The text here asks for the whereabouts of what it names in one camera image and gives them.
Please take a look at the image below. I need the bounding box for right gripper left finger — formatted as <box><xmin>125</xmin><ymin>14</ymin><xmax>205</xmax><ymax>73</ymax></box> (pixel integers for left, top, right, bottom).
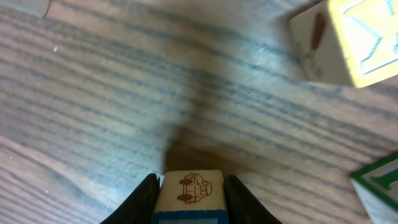
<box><xmin>101</xmin><ymin>174</ymin><xmax>160</xmax><ymax>224</ymax></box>

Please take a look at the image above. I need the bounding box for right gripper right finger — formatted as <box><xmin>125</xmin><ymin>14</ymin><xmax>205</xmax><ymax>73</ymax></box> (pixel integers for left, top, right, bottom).
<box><xmin>224</xmin><ymin>175</ymin><xmax>282</xmax><ymax>224</ymax></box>

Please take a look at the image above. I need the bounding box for plain block red car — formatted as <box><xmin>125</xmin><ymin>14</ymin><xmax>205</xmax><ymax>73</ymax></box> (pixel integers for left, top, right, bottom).
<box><xmin>151</xmin><ymin>170</ymin><xmax>229</xmax><ymax>224</ymax></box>

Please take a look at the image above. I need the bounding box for green number 4 block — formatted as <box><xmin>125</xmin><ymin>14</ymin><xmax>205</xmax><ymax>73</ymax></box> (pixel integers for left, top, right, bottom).
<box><xmin>349</xmin><ymin>152</ymin><xmax>397</xmax><ymax>224</ymax></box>

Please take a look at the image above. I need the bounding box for yellow block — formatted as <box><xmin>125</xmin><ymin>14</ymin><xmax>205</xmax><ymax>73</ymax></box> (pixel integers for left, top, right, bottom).
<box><xmin>289</xmin><ymin>0</ymin><xmax>397</xmax><ymax>88</ymax></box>

